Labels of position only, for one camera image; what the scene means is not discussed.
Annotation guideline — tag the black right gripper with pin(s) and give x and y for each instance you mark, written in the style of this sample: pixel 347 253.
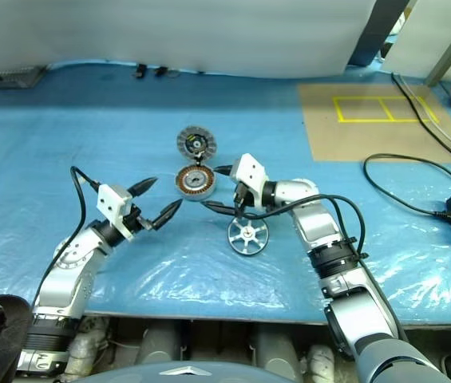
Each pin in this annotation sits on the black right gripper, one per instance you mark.
pixel 240 196

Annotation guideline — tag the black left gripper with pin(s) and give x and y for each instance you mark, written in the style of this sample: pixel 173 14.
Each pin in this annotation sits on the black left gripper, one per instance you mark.
pixel 134 219

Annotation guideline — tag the silver spoked motor rotor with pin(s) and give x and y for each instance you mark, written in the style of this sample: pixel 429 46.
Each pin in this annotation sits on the silver spoked motor rotor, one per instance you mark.
pixel 248 235

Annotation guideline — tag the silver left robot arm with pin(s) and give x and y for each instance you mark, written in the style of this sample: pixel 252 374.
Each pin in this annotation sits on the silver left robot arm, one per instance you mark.
pixel 69 263

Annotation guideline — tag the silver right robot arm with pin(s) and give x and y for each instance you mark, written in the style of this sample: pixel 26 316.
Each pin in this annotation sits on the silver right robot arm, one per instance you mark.
pixel 341 287

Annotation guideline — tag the motor stator copper windings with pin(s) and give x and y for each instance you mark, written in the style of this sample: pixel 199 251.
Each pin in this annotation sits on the motor stator copper windings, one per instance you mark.
pixel 196 182

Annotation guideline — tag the silver motor rotor housing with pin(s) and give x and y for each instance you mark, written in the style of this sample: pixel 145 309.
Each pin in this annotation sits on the silver motor rotor housing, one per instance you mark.
pixel 196 143

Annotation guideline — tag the blue plastic table cover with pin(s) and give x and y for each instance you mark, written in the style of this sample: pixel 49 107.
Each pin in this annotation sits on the blue plastic table cover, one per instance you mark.
pixel 89 131

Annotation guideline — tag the small black clip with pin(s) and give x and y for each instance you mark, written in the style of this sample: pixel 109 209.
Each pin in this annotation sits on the small black clip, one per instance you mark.
pixel 140 71
pixel 160 72

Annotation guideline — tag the grey rounded cylinder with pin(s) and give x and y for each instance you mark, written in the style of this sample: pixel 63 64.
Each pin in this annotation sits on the grey rounded cylinder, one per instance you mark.
pixel 277 351
pixel 160 341

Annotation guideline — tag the brown cardboard sheet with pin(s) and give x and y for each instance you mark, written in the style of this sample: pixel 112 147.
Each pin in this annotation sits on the brown cardboard sheet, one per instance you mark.
pixel 353 135

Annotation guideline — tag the large white foam sheet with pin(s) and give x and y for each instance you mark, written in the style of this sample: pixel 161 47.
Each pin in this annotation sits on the large white foam sheet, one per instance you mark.
pixel 169 32

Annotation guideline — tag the grey robot torso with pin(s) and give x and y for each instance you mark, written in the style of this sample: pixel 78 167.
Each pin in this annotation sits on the grey robot torso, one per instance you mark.
pixel 177 373

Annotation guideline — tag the grey ribbed grille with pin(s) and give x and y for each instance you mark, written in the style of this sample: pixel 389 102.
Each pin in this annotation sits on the grey ribbed grille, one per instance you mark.
pixel 5 76

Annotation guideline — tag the white panel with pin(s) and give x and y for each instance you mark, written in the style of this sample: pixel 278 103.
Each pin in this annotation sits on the white panel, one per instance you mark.
pixel 420 36

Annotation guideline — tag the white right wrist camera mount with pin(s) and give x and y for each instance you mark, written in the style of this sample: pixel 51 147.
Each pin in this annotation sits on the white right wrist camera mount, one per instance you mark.
pixel 249 167

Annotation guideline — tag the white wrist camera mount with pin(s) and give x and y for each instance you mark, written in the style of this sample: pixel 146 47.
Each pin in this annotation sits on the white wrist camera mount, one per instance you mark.
pixel 249 167
pixel 111 199

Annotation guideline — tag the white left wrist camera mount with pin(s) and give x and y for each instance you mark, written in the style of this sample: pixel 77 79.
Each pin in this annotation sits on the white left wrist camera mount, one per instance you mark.
pixel 111 199

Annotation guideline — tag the dark grey post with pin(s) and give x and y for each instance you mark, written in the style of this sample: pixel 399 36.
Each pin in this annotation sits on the dark grey post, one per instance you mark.
pixel 366 44

